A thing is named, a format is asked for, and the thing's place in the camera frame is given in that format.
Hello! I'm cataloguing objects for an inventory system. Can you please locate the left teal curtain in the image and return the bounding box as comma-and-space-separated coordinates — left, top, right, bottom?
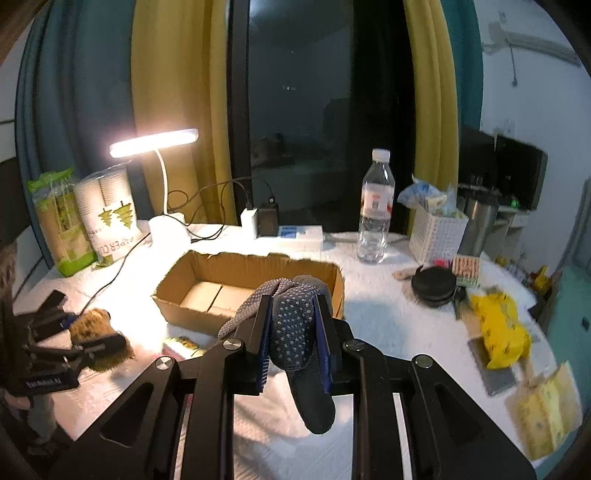
14, 0, 157, 269

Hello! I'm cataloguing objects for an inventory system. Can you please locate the white paper cup pack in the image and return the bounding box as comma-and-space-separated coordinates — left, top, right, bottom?
74, 164, 140, 266

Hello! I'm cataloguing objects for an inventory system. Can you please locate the black monitor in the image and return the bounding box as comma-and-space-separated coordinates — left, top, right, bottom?
459, 125, 548, 211

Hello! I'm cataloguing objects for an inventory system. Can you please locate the left yellow curtain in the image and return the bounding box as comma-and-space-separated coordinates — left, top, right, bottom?
131, 1, 236, 224

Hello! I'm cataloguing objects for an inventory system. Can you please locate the steel thermos cup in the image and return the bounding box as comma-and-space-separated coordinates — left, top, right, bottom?
459, 190, 500, 257

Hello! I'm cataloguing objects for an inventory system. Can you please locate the black round pouch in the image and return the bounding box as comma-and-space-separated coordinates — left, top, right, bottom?
411, 266, 458, 308

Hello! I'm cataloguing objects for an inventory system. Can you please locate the right teal curtain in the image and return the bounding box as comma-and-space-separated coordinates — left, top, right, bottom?
441, 0, 484, 130

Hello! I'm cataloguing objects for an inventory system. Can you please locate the black charger plug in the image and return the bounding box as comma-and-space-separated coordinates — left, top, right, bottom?
257, 197, 280, 237

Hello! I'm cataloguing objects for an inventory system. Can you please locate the black lamp cable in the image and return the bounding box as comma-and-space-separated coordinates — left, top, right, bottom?
78, 177, 276, 317

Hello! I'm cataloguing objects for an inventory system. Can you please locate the yellow tissue pack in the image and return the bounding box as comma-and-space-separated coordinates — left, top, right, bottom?
513, 361, 583, 461

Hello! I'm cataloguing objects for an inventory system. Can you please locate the brown bear plush pouch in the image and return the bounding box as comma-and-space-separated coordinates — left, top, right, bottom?
69, 308, 134, 373

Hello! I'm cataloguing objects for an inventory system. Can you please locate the open cardboard box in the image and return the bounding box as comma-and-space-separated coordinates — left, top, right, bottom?
152, 251, 345, 337

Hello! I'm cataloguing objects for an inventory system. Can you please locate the teal curtain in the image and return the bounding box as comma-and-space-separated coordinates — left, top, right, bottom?
441, 0, 484, 130
14, 0, 157, 269

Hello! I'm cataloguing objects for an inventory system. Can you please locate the yellow plastic bag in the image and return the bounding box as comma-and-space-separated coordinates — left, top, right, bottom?
469, 291, 532, 370

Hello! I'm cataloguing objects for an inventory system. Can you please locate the red patterned card box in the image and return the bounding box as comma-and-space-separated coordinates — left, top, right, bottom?
451, 255, 481, 288

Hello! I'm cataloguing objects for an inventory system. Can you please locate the white desk lamp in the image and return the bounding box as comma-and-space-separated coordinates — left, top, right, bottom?
108, 127, 201, 250

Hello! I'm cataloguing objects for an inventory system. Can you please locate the grey dotted sock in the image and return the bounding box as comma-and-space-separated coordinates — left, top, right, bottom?
217, 275, 335, 435

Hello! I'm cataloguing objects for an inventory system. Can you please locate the wall air conditioner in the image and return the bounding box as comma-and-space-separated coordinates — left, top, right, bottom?
482, 22, 582, 67

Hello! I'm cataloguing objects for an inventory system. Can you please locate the right yellow curtain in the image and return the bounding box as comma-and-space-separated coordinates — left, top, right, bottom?
404, 0, 459, 190

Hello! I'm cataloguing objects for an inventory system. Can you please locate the white charger plug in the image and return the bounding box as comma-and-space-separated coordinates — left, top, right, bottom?
240, 208, 259, 240

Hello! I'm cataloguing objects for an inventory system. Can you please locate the small tissue pack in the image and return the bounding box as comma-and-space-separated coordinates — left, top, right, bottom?
161, 336, 205, 362

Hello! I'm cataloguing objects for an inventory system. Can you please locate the white plastic basket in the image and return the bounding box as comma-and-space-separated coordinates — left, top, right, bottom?
409, 206, 469, 264

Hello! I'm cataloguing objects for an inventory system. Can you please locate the yellow curtain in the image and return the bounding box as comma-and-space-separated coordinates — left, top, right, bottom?
404, 0, 459, 190
131, 1, 236, 224

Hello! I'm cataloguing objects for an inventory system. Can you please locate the clear water bottle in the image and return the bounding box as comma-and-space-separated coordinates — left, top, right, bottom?
356, 149, 394, 264

